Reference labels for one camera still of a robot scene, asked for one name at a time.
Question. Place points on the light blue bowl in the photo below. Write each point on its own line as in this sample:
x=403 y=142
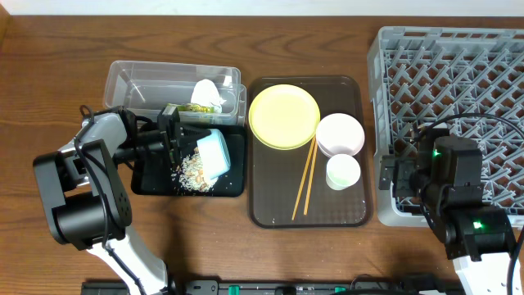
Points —
x=214 y=154

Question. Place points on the rice food waste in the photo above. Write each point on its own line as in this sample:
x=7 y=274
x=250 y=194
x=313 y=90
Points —
x=190 y=175

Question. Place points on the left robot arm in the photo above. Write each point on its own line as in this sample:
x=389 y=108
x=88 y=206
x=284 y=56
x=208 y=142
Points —
x=84 y=199

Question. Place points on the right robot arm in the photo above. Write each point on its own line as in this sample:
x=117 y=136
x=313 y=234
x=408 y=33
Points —
x=445 y=176

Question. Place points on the green snack wrapper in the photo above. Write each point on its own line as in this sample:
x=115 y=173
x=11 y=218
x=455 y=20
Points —
x=192 y=107

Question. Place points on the white napkin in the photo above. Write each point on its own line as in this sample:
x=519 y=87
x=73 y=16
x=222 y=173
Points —
x=206 y=94

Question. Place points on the black tray bin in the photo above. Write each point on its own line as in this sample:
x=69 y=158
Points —
x=152 y=176

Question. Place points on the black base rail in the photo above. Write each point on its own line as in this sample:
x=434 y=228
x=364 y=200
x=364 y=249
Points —
x=419 y=285

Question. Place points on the clear plastic bin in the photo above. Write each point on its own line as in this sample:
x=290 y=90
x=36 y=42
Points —
x=146 y=87

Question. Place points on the wooden chopstick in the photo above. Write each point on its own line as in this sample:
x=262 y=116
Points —
x=310 y=166
x=303 y=177

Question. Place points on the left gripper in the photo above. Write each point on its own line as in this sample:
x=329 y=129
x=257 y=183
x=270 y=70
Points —
x=175 y=141

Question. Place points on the pink bowl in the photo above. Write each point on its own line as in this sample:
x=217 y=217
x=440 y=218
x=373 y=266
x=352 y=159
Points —
x=340 y=133

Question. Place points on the white cup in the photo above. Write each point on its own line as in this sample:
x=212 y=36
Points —
x=342 y=171

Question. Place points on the brown serving tray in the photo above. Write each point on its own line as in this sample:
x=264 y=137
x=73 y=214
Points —
x=275 y=174

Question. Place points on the grey dishwasher rack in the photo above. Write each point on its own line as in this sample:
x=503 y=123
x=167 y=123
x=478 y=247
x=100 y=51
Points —
x=470 y=78

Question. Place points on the yellow plate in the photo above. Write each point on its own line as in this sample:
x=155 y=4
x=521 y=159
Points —
x=284 y=116

